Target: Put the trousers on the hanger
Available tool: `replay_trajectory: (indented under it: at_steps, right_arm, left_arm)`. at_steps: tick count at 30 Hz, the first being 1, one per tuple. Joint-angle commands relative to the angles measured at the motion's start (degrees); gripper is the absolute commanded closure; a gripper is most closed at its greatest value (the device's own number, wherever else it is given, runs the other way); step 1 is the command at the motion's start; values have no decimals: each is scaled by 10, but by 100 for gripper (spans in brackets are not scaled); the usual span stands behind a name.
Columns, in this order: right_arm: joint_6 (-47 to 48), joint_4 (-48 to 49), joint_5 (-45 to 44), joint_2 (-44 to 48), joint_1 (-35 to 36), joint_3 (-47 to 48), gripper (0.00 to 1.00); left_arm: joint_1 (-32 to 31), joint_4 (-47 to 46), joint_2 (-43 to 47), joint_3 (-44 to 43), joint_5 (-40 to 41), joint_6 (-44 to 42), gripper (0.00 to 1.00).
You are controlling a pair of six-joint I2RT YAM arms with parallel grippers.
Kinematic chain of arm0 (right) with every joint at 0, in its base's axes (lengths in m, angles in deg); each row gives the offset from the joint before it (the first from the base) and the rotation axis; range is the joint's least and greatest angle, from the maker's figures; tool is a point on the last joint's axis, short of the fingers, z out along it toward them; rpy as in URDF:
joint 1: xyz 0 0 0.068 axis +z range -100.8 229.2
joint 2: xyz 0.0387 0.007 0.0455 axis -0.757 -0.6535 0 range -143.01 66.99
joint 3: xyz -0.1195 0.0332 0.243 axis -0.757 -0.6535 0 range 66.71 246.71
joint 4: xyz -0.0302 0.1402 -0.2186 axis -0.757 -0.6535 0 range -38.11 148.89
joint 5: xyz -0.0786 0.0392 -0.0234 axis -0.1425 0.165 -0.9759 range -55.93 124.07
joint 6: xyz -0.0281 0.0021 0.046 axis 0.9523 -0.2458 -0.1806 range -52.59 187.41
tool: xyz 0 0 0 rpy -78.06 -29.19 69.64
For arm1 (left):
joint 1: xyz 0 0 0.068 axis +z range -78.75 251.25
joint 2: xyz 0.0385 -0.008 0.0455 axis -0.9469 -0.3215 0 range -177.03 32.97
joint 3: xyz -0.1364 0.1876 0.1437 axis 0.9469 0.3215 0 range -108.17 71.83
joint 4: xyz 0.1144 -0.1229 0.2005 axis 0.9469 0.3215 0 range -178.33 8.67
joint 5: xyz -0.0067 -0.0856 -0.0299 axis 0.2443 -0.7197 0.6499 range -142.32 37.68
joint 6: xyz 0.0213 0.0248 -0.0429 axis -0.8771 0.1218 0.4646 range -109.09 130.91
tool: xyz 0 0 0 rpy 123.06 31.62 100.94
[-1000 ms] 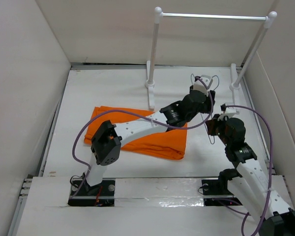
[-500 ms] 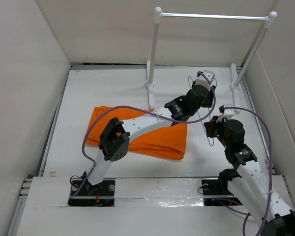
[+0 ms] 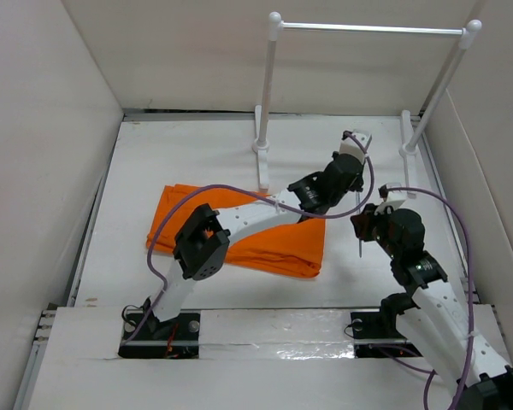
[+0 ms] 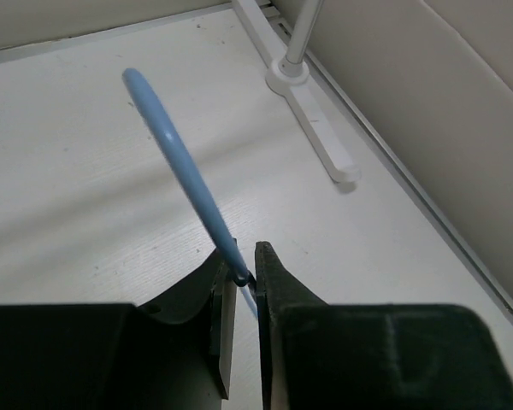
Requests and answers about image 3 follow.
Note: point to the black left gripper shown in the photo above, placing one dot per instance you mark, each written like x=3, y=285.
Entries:
x=355, y=186

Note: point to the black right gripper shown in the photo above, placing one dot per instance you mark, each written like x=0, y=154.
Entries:
x=362, y=222

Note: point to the blue wire hanger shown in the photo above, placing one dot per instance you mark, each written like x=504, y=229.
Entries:
x=357, y=226

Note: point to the orange trousers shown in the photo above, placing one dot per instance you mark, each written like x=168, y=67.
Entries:
x=289, y=250

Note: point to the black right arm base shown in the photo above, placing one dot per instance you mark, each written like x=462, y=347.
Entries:
x=374, y=332

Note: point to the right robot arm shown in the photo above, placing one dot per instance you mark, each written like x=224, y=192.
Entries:
x=431, y=316

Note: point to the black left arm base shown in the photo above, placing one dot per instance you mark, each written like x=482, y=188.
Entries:
x=174, y=339

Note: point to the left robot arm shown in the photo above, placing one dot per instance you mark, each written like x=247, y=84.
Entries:
x=206, y=227

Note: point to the silver tape strip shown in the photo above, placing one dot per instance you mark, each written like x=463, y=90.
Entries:
x=275, y=334

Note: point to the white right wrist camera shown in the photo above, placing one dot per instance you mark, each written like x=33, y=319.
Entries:
x=392, y=198

